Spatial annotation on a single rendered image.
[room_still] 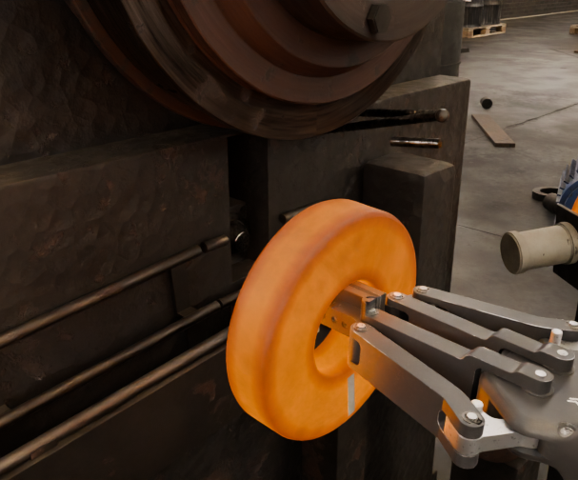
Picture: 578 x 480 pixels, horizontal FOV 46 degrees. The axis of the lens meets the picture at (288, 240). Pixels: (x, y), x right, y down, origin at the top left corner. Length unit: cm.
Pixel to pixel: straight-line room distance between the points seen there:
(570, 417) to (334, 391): 16
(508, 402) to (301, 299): 12
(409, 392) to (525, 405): 5
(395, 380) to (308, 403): 8
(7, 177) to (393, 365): 38
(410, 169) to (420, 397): 55
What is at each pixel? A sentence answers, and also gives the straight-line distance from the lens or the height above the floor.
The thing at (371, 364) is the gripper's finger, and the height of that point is 84.
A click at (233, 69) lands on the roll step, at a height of 96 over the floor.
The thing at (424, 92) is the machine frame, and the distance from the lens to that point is 101.
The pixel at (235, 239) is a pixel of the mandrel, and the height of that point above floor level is 74.
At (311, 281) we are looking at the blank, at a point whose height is 87.
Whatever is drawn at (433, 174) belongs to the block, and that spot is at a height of 79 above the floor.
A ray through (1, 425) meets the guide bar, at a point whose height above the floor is 68.
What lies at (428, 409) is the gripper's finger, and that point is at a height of 84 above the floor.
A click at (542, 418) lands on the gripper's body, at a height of 85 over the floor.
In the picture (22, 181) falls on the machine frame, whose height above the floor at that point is 87.
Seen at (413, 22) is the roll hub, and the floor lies 99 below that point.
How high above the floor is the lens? 104
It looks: 22 degrees down
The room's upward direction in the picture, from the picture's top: straight up
